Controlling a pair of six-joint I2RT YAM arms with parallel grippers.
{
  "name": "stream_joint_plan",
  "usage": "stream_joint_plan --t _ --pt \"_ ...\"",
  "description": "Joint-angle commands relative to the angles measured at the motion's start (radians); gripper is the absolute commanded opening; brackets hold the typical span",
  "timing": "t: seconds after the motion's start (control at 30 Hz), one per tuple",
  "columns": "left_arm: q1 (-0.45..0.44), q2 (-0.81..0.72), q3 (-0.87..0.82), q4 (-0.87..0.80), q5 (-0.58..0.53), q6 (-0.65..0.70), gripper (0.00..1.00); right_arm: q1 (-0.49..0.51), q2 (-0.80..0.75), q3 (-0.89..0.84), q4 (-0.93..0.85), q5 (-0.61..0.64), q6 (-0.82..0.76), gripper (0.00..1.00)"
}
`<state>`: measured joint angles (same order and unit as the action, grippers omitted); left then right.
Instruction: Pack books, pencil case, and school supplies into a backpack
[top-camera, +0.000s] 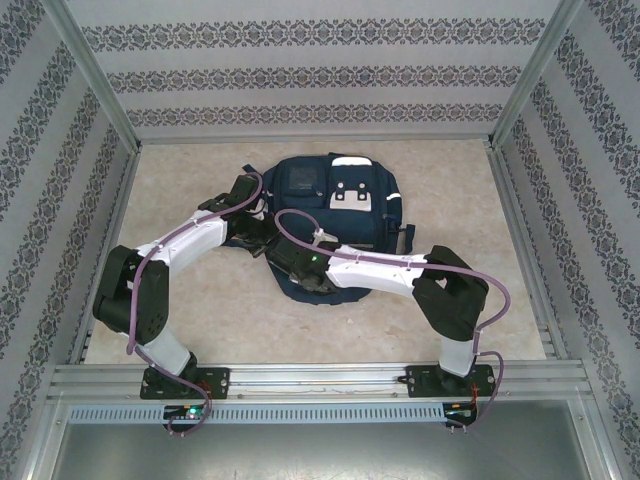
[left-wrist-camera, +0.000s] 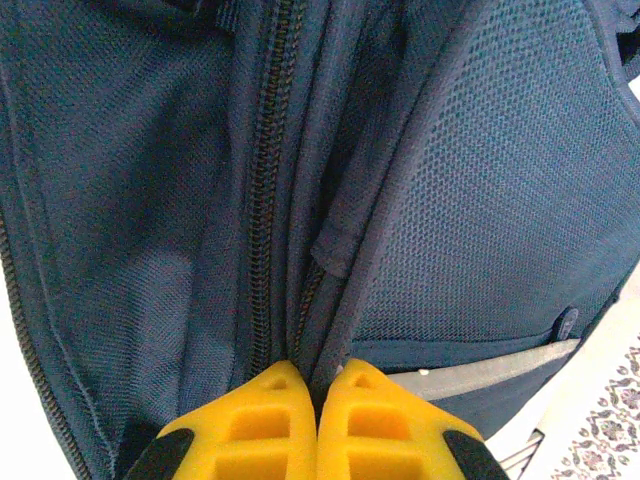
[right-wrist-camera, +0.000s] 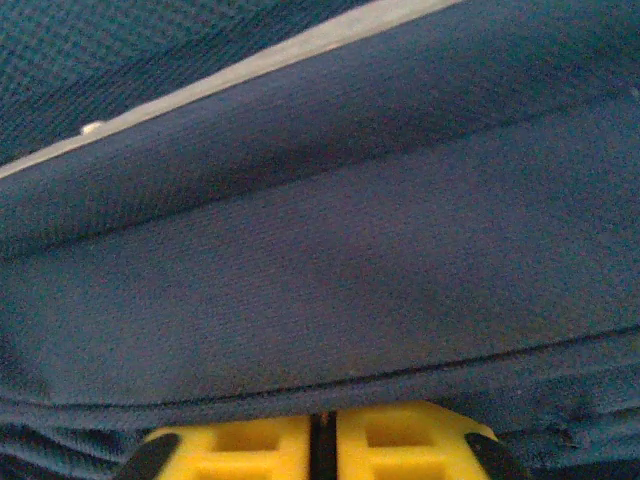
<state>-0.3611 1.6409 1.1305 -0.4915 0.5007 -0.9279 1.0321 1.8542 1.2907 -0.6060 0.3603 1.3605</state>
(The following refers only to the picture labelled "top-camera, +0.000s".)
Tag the grey metal panel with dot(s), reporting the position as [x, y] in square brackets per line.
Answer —
[320, 455]

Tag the small circuit board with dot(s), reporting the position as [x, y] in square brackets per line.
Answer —
[187, 412]
[461, 411]

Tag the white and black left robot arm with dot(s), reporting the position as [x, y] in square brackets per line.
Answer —
[195, 240]

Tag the aluminium side rail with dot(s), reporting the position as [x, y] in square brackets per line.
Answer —
[119, 210]
[500, 170]

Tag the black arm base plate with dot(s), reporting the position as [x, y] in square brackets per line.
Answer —
[420, 382]
[215, 382]

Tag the aluminium frame post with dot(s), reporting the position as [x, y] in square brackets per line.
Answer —
[93, 70]
[534, 70]

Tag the navy blue backpack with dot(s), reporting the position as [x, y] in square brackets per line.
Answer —
[350, 225]

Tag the aluminium mounting rail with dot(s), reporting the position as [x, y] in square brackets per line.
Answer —
[315, 380]

